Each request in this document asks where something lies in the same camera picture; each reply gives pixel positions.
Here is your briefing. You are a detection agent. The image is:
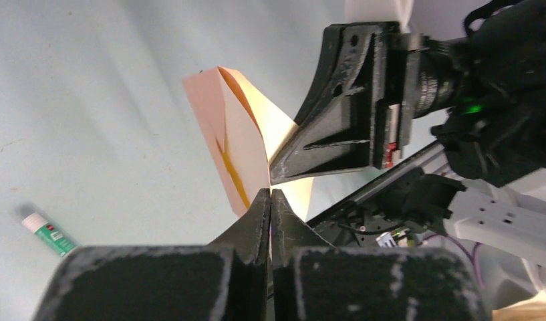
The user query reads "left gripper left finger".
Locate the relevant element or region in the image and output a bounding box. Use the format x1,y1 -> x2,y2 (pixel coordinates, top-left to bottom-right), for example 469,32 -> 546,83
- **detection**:
34,189 -> 271,320

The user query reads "white green glue stick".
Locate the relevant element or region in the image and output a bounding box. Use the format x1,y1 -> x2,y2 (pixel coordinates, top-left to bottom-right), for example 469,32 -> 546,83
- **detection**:
21,212 -> 77,257

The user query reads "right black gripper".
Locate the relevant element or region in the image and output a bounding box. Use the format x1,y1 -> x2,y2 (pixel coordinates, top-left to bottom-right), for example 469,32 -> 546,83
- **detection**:
270,23 -> 468,185

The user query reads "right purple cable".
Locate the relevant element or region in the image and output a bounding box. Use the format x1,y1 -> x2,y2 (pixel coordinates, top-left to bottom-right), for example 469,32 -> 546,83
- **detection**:
423,235 -> 489,289

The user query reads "tan paper envelope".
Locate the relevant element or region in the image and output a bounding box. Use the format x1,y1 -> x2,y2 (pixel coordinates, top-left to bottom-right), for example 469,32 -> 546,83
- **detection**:
182,66 -> 313,219

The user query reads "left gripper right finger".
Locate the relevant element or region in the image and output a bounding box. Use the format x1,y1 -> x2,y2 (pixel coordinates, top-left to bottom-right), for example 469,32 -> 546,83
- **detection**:
270,189 -> 490,320

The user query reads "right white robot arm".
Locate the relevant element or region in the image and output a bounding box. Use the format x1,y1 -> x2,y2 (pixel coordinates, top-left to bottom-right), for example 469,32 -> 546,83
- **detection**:
270,1 -> 546,267

